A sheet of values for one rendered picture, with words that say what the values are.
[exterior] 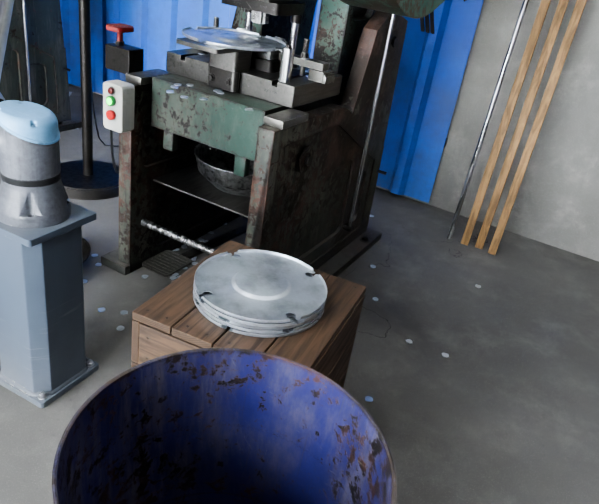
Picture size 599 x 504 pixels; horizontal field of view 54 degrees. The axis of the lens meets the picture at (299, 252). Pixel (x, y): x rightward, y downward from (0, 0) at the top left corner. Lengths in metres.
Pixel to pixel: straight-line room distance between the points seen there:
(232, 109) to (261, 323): 0.69
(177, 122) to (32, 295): 0.68
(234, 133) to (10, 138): 0.62
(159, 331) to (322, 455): 0.43
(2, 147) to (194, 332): 0.53
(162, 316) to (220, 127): 0.66
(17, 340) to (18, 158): 0.44
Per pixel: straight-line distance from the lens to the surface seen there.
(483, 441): 1.65
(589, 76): 2.74
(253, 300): 1.23
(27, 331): 1.46
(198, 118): 1.74
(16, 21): 3.17
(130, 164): 1.87
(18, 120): 1.28
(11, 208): 1.35
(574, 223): 2.87
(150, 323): 1.23
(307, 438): 1.00
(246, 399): 1.00
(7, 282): 1.44
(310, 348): 1.18
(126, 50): 1.85
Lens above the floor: 1.06
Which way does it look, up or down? 28 degrees down
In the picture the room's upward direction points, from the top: 9 degrees clockwise
